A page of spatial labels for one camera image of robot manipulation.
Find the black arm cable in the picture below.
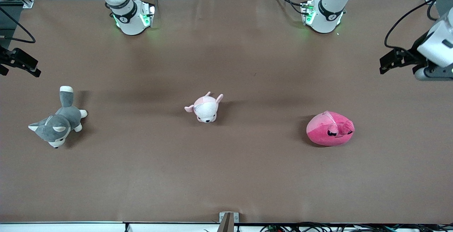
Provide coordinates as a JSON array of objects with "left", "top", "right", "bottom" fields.
[
  {"left": 384, "top": 0, "right": 453, "bottom": 51},
  {"left": 0, "top": 7, "right": 36, "bottom": 44}
]

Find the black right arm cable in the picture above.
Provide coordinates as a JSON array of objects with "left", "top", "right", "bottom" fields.
[{"left": 0, "top": 7, "right": 36, "bottom": 44}]

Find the black cable bundle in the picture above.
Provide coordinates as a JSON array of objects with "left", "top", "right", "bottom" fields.
[{"left": 260, "top": 222, "right": 453, "bottom": 232}]

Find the metal table edge bracket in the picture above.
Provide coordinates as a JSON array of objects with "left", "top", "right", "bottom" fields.
[{"left": 219, "top": 212, "right": 239, "bottom": 232}]

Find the light pink dog plush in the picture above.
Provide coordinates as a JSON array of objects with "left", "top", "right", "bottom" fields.
[{"left": 184, "top": 91, "right": 224, "bottom": 123}]

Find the hot pink round plush toy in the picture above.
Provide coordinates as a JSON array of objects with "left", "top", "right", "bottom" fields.
[{"left": 306, "top": 111, "right": 355, "bottom": 146}]

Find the grey husky plush toy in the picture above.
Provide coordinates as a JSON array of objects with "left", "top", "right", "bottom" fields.
[{"left": 28, "top": 86, "right": 88, "bottom": 149}]

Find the black left base cable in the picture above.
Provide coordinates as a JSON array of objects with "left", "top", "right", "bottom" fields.
[{"left": 271, "top": 0, "right": 310, "bottom": 15}]

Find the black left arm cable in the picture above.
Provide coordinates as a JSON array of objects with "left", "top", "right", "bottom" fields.
[{"left": 384, "top": 0, "right": 453, "bottom": 51}]

